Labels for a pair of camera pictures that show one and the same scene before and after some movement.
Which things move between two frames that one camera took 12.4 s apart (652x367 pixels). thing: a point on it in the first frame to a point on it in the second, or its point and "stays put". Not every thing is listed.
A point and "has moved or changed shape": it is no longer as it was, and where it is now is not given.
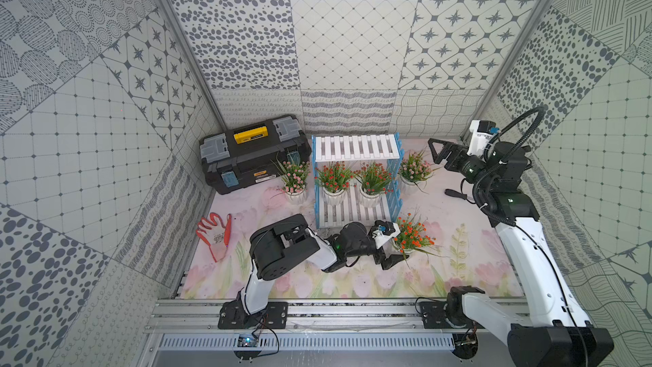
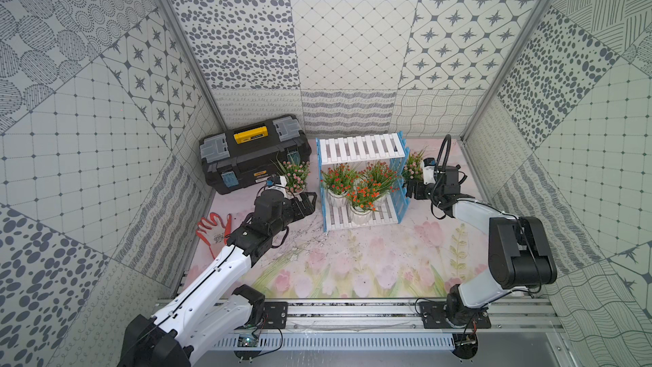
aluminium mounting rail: x=497 y=316 stays put
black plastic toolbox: x=250 y=155 stays put
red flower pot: x=334 y=181 stays put
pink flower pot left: x=295 y=177 stays put
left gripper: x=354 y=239 to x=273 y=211
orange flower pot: x=411 y=237 to x=362 y=196
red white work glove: x=215 y=234 stays put
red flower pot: x=373 y=182 has moved or changed shape
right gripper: x=439 y=158 to x=410 y=189
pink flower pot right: x=415 y=169 stays put
